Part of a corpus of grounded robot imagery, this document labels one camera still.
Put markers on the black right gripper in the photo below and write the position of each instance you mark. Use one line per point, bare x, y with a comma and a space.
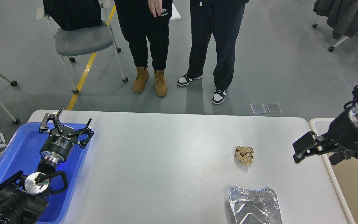
341, 139

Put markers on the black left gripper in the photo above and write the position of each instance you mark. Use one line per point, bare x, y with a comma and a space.
62, 139

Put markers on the aluminium foil tray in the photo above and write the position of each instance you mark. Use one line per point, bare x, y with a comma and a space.
254, 206

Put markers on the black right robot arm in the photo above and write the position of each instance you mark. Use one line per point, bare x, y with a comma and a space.
341, 138

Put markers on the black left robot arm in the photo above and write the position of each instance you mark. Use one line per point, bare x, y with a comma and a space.
38, 171

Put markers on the bystander hand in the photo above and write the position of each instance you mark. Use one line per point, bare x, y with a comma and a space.
155, 7

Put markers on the blue plastic tray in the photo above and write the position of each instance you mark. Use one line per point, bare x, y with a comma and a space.
22, 153

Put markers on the right clear floor plate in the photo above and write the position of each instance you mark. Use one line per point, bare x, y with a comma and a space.
274, 108

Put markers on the clear floor plate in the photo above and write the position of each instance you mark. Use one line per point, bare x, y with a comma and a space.
258, 108
274, 108

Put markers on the beige plastic bin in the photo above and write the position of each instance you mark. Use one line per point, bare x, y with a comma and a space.
344, 178

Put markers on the left clear floor plate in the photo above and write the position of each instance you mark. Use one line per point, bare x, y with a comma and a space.
258, 108

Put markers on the crumpled brown paper ball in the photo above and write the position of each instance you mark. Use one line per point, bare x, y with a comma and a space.
244, 155

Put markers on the grey seat rolling chair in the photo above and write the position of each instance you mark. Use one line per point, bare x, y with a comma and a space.
83, 41

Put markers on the black jacket on chair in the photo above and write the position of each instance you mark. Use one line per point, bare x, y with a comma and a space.
74, 14

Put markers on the person with tan boots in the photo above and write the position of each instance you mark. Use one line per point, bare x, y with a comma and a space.
146, 35

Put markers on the chair with grey coat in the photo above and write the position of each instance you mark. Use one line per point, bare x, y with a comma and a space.
342, 17

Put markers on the white flat box on floor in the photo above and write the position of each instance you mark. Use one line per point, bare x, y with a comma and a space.
175, 13

